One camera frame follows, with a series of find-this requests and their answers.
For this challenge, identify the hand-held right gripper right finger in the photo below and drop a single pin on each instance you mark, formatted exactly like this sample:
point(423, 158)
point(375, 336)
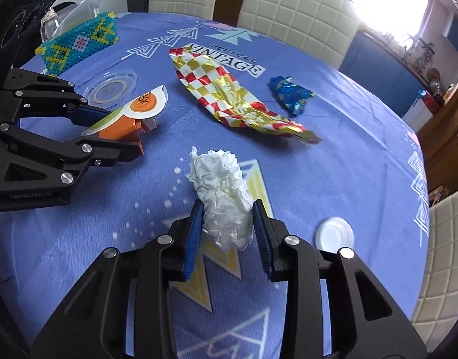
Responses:
point(260, 239)

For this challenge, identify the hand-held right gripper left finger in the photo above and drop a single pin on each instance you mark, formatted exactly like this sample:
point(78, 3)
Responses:
point(193, 243)

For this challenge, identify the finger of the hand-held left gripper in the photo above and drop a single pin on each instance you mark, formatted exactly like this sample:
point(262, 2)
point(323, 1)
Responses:
point(109, 153)
point(90, 114)

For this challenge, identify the orange green paper packet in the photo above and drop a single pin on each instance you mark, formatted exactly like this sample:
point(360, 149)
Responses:
point(139, 104)

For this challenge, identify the clear plastic lid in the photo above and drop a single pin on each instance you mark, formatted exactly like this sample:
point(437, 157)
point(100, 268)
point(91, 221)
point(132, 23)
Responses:
point(112, 89)

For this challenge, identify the beaded tissue box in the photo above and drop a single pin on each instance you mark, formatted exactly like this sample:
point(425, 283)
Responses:
point(79, 43)

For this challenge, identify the white round bottle cap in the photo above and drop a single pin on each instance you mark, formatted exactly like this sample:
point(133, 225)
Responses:
point(333, 233)

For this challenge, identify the black side cabinet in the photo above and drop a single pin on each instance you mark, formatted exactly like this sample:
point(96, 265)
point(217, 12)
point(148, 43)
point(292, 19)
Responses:
point(137, 3)

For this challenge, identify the red gold checkered wrapper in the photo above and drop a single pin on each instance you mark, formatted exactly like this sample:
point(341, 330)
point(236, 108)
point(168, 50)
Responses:
point(221, 89)

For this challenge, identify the blue foil candy wrapper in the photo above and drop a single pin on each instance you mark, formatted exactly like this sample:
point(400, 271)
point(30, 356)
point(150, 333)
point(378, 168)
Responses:
point(290, 95)

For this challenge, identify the wooden glass cabinet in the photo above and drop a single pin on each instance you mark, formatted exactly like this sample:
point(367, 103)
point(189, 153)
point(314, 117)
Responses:
point(229, 3)

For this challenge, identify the white floor appliance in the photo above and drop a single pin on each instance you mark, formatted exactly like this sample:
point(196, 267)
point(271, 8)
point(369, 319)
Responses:
point(414, 119)

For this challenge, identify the blue kitchen counter cabinets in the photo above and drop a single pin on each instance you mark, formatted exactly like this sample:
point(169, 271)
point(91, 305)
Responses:
point(378, 67)

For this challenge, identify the wooden display cabinet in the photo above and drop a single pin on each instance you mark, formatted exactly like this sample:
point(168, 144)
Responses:
point(449, 138)

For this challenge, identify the red container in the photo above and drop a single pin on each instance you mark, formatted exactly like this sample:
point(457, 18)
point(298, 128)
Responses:
point(433, 104)

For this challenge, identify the wide cream padded chair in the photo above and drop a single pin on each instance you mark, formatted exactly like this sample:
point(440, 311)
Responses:
point(300, 15)

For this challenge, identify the bright kitchen window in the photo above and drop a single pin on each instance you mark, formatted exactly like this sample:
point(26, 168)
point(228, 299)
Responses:
point(386, 3)

